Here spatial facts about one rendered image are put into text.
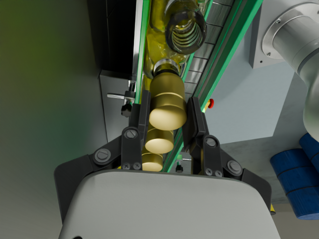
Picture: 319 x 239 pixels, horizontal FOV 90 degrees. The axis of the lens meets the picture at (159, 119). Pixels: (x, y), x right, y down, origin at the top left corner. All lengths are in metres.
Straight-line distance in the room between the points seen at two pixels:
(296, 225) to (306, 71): 6.75
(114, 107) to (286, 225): 6.89
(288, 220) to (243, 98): 6.38
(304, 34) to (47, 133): 0.69
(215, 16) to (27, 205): 0.42
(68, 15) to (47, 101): 0.10
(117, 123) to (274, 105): 0.89
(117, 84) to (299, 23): 0.60
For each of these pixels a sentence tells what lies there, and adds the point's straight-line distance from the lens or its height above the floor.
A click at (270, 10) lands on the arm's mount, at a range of 0.73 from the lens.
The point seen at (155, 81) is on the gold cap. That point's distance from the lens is 0.16.
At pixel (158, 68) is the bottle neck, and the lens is 0.18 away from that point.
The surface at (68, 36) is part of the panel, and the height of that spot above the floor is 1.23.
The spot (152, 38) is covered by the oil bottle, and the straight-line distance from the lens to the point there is 0.20.
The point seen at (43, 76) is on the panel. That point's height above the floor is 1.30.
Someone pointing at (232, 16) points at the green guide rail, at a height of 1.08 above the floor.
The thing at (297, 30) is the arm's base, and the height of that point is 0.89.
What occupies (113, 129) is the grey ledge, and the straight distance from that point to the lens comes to 0.65.
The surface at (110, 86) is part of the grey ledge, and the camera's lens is 0.50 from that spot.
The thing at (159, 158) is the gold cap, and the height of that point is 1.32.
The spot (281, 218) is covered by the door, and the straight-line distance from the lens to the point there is 7.15.
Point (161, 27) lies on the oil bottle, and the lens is 0.18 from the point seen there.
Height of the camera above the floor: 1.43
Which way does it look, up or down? 41 degrees down
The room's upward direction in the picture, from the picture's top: 179 degrees counter-clockwise
